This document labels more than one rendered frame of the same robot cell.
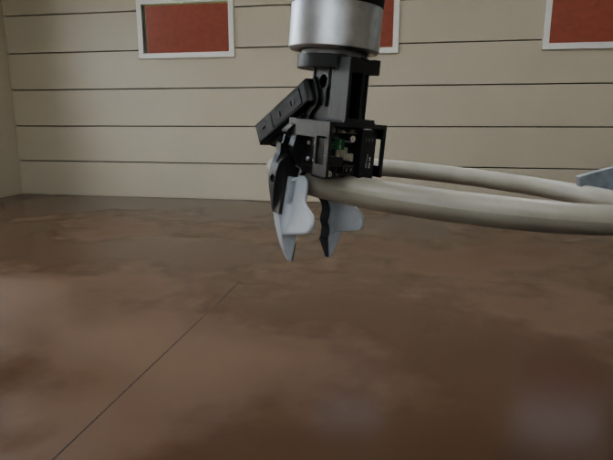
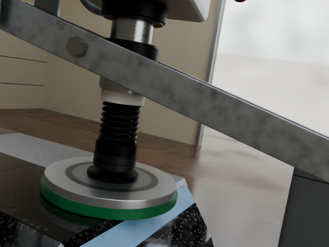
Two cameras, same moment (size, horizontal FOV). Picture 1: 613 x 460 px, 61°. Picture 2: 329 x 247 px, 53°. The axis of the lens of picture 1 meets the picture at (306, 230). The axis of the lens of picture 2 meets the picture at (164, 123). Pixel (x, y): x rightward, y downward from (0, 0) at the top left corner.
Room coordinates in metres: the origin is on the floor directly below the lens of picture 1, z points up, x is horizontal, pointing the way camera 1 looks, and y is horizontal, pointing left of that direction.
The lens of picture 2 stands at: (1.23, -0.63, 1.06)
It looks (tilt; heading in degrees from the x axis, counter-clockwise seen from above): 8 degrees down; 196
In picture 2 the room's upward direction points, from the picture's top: 9 degrees clockwise
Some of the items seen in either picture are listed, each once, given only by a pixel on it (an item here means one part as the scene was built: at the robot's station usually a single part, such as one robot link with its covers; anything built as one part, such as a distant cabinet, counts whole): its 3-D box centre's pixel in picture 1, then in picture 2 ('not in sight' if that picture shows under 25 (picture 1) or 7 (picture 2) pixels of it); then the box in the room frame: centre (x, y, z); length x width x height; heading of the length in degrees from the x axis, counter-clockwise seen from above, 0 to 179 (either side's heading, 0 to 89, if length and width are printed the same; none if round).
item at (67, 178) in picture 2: not in sight; (112, 178); (0.74, -0.84, 0.89); 0.21 x 0.21 x 0.01
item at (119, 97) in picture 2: not in sight; (124, 91); (0.74, -0.84, 1.03); 0.07 x 0.07 x 0.04
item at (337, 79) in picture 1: (332, 119); not in sight; (0.54, -0.03, 1.06); 0.09 x 0.08 x 0.12; 34
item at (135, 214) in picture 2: not in sight; (111, 180); (0.74, -0.84, 0.88); 0.22 x 0.22 x 0.04
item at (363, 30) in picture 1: (337, 34); not in sight; (0.55, -0.03, 1.14); 0.10 x 0.09 x 0.05; 125
